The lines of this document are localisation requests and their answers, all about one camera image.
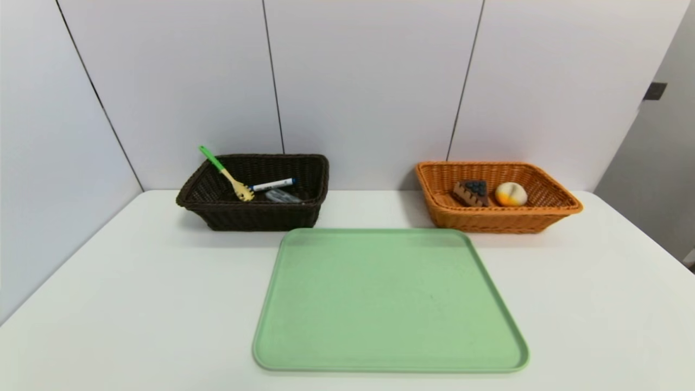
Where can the white and orange bun toy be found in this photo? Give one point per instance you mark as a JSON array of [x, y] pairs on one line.
[[511, 194]]

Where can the clear grey cutlery case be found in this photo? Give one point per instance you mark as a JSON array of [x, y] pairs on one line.
[[282, 196]]

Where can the dark brown wicker basket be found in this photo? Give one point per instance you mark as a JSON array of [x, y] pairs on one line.
[[260, 214]]

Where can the chocolate cake slice toy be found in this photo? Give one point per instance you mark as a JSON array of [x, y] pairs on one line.
[[471, 193]]

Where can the light green plastic tray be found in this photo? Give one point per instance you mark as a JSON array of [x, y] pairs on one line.
[[391, 304]]

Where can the orange wicker basket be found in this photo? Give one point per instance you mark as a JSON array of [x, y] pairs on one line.
[[543, 214]]

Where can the blue and white marker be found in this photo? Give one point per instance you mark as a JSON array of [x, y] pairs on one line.
[[274, 184]]

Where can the dark wall plate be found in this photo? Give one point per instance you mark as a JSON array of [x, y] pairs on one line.
[[655, 91]]

